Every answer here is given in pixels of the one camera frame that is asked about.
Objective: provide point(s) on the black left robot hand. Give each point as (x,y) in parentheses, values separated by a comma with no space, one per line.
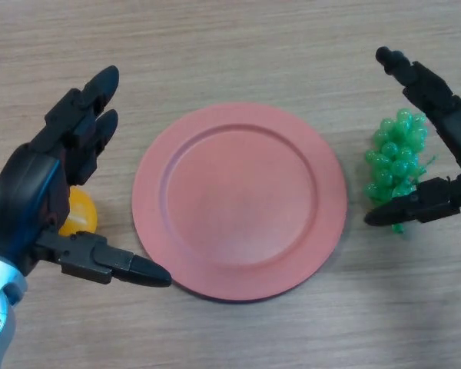
(23,192)

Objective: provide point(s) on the pink round plate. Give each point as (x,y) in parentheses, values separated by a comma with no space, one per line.
(240,203)

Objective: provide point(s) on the green grapes bunch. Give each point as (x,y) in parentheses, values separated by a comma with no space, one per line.
(393,161)

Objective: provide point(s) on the yellow orange pear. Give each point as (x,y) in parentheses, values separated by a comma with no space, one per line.
(82,215)

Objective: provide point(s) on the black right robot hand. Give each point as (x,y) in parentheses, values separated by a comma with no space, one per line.
(457,127)

